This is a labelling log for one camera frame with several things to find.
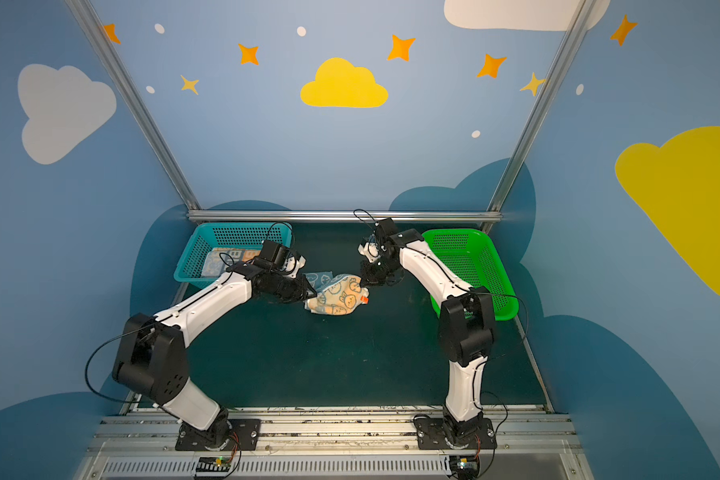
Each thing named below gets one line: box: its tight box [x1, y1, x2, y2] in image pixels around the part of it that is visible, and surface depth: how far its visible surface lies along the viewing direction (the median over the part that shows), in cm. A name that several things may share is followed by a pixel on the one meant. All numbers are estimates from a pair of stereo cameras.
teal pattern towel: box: [303, 271, 369, 316], surface depth 94 cm
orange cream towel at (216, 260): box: [201, 248, 262, 276], surface depth 107 cm
